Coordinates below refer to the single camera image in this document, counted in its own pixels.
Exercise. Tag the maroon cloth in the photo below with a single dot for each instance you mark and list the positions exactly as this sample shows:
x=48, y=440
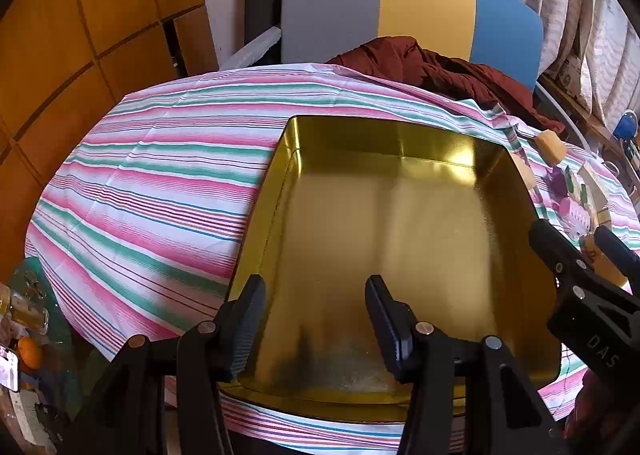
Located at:
x=450, y=75

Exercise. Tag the striped tablecloth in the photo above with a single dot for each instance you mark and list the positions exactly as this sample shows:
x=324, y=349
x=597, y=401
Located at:
x=165, y=195

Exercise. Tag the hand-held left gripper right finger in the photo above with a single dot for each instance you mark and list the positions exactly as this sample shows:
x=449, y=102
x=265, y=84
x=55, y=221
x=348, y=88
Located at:
x=387, y=330

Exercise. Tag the yellow sponge cake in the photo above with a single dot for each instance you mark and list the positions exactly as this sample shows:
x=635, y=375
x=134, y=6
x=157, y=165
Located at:
x=550, y=146

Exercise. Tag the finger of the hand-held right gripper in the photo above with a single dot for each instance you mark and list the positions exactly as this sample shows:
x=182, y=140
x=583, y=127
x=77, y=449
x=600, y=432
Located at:
x=617, y=247
x=550, y=247

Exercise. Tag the white plastic item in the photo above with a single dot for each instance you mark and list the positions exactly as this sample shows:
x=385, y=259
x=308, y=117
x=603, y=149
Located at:
x=572, y=215

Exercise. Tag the orange fruit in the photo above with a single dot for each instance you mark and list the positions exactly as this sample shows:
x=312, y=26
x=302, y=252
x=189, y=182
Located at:
x=30, y=352

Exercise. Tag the grey yellow blue chair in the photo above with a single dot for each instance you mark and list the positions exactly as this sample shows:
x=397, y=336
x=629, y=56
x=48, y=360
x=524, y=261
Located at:
x=425, y=0

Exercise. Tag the wooden desk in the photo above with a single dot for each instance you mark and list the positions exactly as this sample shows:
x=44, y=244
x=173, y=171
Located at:
x=585, y=117

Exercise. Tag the gold metal tin box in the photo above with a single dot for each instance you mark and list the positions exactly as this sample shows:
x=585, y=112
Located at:
x=400, y=235

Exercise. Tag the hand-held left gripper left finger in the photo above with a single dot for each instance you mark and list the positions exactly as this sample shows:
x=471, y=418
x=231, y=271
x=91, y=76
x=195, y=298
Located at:
x=247, y=330

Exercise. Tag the glass side table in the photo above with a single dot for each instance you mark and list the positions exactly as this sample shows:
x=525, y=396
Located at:
x=60, y=375

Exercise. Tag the tan sponge piece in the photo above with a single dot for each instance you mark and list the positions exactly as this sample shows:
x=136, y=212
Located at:
x=525, y=174

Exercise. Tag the wooden wardrobe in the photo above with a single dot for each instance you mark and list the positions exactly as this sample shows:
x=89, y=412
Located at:
x=75, y=35

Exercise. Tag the purple item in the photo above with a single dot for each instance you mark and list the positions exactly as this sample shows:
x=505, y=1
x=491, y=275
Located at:
x=555, y=181

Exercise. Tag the glass jar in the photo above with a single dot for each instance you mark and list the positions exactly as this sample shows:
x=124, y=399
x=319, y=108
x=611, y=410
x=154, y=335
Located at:
x=27, y=317

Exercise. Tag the beige cardboard box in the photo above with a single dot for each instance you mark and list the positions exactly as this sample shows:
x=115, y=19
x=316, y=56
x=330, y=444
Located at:
x=592, y=180

